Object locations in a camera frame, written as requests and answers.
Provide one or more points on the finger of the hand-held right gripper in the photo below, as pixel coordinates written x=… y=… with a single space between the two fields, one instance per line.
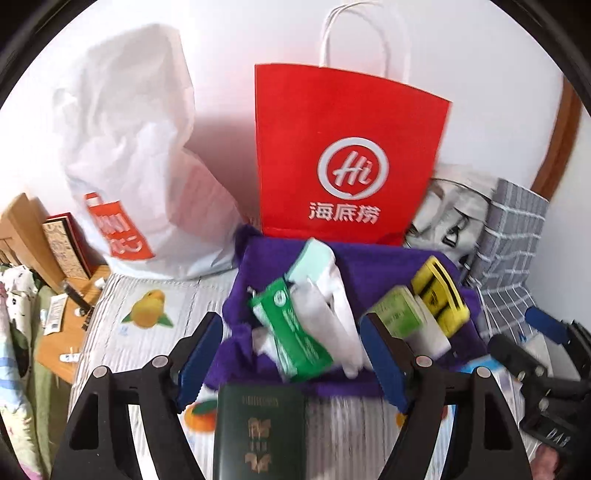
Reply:
x=545 y=323
x=512 y=355

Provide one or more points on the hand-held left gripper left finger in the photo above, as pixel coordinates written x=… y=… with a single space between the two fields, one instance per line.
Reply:
x=203 y=355

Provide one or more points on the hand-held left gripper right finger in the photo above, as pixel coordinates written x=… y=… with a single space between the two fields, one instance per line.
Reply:
x=378 y=360

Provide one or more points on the lime green packet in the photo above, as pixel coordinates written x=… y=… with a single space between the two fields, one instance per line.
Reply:
x=395 y=314

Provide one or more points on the white sponge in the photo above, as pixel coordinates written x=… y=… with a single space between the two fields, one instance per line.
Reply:
x=431 y=339

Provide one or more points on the purple towel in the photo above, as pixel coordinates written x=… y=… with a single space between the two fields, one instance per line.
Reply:
x=378 y=267

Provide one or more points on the dark green box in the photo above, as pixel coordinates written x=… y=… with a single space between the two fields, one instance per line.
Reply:
x=258 y=434

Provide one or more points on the person's right hand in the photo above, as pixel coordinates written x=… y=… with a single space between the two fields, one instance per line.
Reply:
x=549 y=464

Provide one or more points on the fruit print tablecloth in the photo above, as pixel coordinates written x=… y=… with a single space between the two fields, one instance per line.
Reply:
x=138 y=350

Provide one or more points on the grey plaid cushion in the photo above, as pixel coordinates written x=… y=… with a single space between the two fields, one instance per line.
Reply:
x=512 y=240

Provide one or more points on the small white tube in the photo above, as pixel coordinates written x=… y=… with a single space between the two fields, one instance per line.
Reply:
x=69 y=357

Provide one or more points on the wooden bedside table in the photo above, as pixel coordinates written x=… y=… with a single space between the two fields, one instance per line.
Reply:
x=69 y=337

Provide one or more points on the grey fabric bag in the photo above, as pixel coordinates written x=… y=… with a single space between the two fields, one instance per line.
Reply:
x=452 y=212

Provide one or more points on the white label card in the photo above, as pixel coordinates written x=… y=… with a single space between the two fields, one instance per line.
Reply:
x=54 y=314

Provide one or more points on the white printed cloth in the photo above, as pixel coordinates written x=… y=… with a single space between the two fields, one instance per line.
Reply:
x=18 y=288

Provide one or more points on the white plastic shopping bag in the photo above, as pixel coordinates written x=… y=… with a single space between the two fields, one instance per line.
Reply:
x=138 y=161

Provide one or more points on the wooden headboard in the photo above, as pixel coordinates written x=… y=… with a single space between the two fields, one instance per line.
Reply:
x=23 y=230

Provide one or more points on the red paper bag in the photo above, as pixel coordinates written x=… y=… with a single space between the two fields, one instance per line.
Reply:
x=346 y=138

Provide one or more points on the brown wooden door frame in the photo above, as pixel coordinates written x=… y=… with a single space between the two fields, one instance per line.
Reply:
x=561 y=134

